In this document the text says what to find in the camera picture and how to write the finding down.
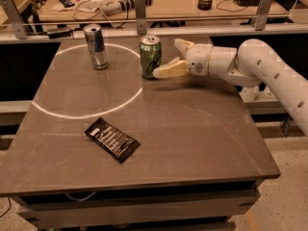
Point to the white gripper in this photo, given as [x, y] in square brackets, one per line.
[198, 58]

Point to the green soda can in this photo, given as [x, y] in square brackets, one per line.
[151, 54]

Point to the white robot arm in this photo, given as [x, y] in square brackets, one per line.
[247, 66]

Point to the silver blue energy drink can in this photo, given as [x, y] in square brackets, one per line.
[96, 46]

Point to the black mesh cup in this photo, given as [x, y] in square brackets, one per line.
[205, 5]

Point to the clear sanitizer bottle left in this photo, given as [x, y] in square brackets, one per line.
[249, 94]

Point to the black snack packet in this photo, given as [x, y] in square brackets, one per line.
[120, 145]

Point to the middle metal bracket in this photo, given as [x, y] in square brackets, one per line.
[140, 13]

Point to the metal bracket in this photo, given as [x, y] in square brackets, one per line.
[15, 18]
[140, 13]
[259, 22]

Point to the right metal bracket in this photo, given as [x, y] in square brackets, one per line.
[259, 22]

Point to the black device on rail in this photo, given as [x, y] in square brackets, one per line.
[59, 33]

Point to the left metal bracket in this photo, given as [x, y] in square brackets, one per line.
[15, 18]

